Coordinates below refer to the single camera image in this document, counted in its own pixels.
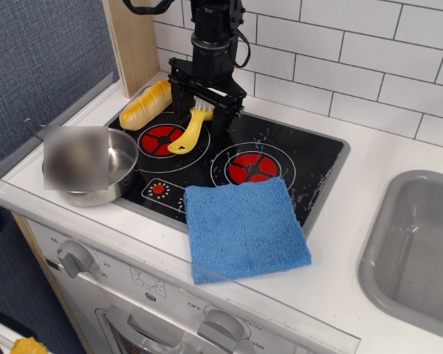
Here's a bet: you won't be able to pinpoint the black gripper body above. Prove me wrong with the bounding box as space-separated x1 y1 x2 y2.
169 40 247 116

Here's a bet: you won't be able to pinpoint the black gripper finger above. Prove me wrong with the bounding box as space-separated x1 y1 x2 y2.
210 100 235 137
171 80 195 119

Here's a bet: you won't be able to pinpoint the yellow brush white bristles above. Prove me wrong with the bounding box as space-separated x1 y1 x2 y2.
168 97 215 155

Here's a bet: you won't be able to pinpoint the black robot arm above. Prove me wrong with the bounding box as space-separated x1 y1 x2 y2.
169 1 247 136

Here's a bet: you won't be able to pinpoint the toy bread loaf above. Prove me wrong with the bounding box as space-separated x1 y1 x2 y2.
119 80 172 131

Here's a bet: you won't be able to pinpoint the black toy stovetop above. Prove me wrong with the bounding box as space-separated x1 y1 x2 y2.
115 107 350 235

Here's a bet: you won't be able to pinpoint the blue microfiber cloth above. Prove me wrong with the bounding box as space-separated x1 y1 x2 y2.
184 178 312 285

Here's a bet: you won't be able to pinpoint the grey left oven knob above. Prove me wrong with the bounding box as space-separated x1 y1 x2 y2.
58 240 94 279

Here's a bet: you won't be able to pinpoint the grey oven knob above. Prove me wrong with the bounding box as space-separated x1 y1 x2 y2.
197 310 245 353
58 240 94 279

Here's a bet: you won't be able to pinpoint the grey right oven knob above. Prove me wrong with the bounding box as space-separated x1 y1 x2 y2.
197 310 245 353

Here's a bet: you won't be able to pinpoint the grey sink basin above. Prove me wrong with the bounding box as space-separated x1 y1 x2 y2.
358 170 443 337

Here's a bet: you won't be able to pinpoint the yellow object at corner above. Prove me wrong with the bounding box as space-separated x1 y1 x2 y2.
10 337 49 354

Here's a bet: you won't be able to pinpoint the wooden upright post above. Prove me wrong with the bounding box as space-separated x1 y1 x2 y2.
102 0 160 98

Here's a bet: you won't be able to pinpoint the steel pot with handle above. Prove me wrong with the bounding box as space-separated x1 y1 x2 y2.
22 118 138 207

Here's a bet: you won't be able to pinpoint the black braided cable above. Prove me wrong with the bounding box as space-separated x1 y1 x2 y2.
122 0 176 16

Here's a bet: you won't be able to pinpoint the oven door with handle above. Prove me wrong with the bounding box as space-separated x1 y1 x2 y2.
95 306 221 353

